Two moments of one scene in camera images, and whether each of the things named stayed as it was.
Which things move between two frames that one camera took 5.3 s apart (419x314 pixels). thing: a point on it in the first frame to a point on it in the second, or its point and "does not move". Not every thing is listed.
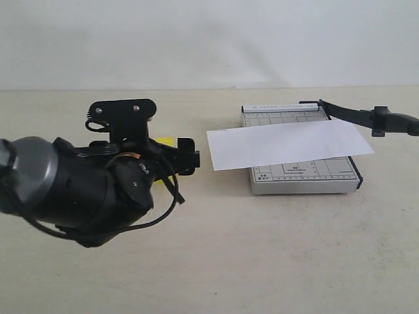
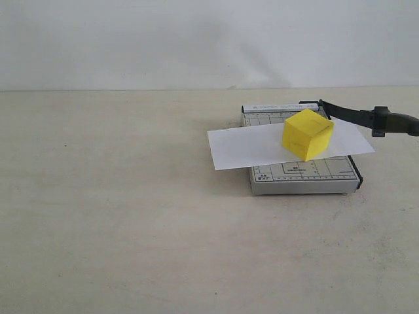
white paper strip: (264, 146) does not move
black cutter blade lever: (380, 120) does not move
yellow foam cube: (169, 141) to (306, 134)
